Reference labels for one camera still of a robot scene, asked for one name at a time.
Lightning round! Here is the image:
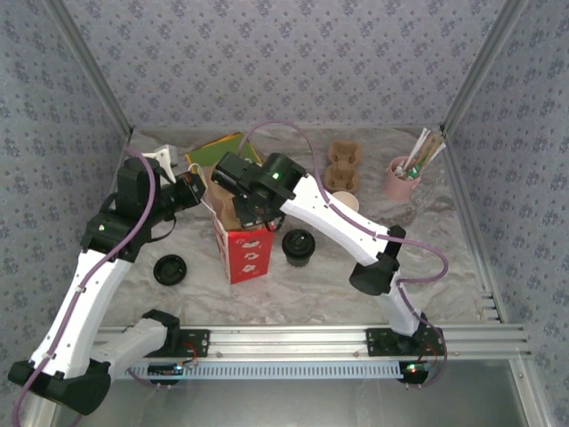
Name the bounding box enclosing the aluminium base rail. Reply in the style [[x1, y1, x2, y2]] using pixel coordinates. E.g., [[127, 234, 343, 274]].
[[88, 324, 533, 359]]

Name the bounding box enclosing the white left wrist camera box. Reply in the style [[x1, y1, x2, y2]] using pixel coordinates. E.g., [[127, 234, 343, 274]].
[[140, 143, 187, 184]]

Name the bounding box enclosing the pink cup holder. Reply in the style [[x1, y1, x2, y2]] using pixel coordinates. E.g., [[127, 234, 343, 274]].
[[384, 155, 421, 201]]

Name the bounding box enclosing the aluminium frame leg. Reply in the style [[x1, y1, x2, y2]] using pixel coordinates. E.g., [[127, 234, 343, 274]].
[[506, 355, 552, 427]]

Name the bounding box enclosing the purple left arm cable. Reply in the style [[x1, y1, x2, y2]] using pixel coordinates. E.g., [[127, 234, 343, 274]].
[[11, 146, 159, 427]]

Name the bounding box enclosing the slotted cable duct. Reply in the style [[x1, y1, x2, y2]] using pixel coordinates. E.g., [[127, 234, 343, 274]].
[[108, 360, 404, 380]]

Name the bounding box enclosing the red white paper bag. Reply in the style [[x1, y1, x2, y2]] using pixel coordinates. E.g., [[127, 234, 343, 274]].
[[188, 163, 276, 286]]

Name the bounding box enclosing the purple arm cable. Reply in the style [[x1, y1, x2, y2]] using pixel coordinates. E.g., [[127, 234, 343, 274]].
[[11, 146, 159, 427], [244, 119, 450, 391]]

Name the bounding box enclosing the white wrapped straw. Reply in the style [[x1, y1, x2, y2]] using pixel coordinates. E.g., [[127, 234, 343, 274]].
[[408, 127, 429, 168], [413, 130, 433, 169]]

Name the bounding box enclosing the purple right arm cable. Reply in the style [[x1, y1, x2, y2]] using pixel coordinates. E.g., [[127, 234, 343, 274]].
[[244, 119, 450, 391]]

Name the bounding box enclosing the aluminium frame post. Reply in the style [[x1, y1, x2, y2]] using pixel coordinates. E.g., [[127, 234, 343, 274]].
[[438, 0, 531, 134], [44, 0, 135, 137]]

